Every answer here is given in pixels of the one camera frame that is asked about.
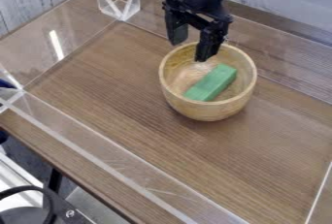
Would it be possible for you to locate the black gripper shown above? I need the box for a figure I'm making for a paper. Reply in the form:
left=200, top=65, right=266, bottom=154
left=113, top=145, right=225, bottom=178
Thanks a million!
left=162, top=0, right=232, bottom=62

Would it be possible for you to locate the green rectangular block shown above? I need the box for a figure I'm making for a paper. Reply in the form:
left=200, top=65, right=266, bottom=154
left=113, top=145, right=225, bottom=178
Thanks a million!
left=184, top=64, right=237, bottom=102

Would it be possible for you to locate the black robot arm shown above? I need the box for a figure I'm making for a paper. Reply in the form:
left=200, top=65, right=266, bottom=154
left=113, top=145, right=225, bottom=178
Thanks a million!
left=162, top=0, right=233, bottom=62

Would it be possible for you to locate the light wooden bowl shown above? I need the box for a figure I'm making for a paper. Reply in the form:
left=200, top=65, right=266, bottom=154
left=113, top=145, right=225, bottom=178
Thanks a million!
left=158, top=42, right=259, bottom=121

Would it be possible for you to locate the blue object at left edge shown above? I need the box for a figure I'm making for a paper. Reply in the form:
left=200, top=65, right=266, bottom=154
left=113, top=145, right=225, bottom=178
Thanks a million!
left=0, top=79, right=17, bottom=89

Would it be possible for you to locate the black table leg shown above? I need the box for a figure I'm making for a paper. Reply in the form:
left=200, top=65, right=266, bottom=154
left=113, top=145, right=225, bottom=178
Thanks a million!
left=49, top=169, right=63, bottom=193

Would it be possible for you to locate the clear acrylic corner bracket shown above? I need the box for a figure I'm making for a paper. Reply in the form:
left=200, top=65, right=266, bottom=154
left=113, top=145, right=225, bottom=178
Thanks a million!
left=98, top=0, right=141, bottom=21

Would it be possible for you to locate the clear acrylic front wall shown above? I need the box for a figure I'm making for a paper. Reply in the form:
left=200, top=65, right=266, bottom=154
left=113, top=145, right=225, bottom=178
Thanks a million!
left=0, top=67, right=248, bottom=224

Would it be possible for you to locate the grey metal base plate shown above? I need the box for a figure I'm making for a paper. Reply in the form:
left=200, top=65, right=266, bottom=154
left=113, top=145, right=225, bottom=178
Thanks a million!
left=54, top=197, right=97, bottom=224

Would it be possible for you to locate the black cable loop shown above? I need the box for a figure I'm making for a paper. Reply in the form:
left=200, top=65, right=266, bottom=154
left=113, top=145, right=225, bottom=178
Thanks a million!
left=0, top=184, right=61, bottom=224

